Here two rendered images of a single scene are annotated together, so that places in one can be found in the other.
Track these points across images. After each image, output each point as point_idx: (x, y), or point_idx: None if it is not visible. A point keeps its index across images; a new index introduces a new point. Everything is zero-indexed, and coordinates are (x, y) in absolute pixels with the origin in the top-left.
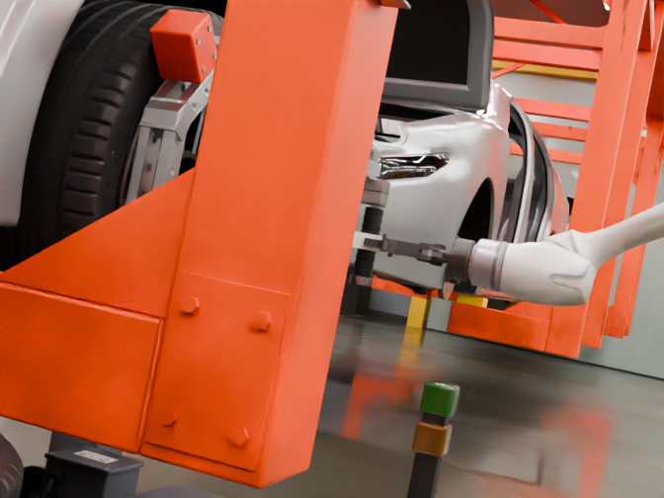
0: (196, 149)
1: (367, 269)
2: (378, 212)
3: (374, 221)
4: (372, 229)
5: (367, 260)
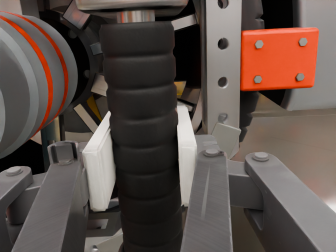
0: (43, 4)
1: (129, 241)
2: (107, 43)
3: (107, 81)
4: (110, 111)
5: (122, 213)
